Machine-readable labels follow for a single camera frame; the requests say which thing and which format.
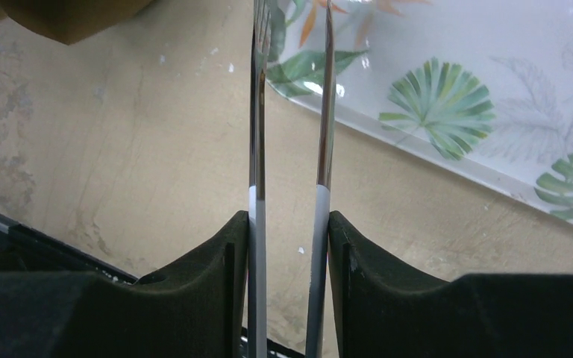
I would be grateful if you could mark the green paper bag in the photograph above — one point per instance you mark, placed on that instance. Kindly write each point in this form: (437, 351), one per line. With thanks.
(70, 21)

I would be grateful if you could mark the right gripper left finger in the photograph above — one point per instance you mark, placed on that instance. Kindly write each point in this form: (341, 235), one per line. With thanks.
(80, 314)

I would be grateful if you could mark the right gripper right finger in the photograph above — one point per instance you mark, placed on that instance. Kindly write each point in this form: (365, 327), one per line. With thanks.
(385, 307)

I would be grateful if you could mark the leaf pattern tray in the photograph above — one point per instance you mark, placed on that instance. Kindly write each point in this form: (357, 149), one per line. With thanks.
(481, 88)

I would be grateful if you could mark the metal tongs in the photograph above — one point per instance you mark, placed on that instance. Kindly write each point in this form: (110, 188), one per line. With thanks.
(257, 283)

